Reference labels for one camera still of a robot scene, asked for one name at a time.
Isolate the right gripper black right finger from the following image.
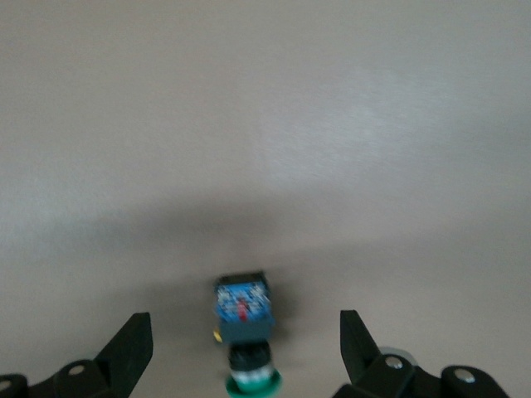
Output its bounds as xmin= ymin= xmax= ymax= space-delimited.
xmin=334 ymin=309 xmax=509 ymax=398

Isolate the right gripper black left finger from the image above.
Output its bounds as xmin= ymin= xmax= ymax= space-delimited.
xmin=0 ymin=313 xmax=155 ymax=398

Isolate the green push button switch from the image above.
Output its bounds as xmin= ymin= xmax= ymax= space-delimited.
xmin=210 ymin=269 xmax=284 ymax=396

